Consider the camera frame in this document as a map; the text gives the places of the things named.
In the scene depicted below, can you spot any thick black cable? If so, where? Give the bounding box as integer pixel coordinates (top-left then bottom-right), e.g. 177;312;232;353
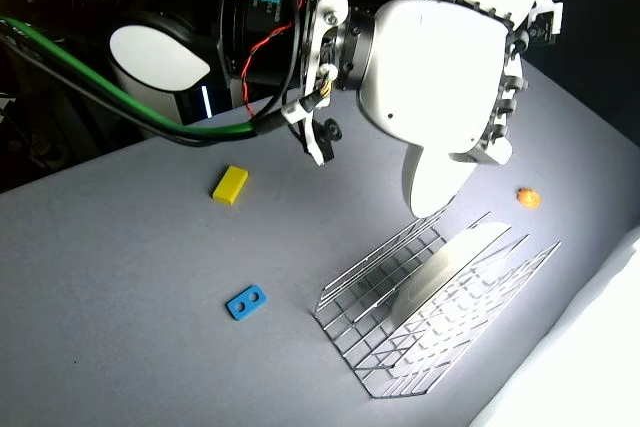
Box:
0;34;301;148

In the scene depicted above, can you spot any silver wire rack shelf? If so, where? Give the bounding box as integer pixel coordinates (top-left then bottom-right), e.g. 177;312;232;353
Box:
312;206;562;398

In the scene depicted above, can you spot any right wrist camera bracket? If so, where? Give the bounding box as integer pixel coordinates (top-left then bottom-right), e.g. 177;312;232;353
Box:
280;0;351;167

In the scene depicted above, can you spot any white plate with black rim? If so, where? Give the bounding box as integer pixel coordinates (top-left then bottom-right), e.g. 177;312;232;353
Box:
389;221;514;333

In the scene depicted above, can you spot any thick green cable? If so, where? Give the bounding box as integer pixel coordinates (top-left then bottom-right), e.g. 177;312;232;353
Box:
0;16;256;141

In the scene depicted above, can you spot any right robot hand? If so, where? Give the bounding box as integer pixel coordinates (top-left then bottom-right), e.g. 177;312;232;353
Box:
357;0;529;219

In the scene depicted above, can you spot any red wire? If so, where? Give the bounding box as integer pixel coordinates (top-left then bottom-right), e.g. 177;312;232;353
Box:
241;21;294;118

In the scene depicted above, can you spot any orange swirl cookie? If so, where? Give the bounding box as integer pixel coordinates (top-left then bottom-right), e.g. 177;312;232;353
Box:
516;187;542;211

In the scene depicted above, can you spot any blue block with two holes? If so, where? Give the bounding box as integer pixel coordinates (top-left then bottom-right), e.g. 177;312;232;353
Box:
225;284;268;322

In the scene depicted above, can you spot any yellow rectangular block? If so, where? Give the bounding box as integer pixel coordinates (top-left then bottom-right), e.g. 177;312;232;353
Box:
211;164;250;206

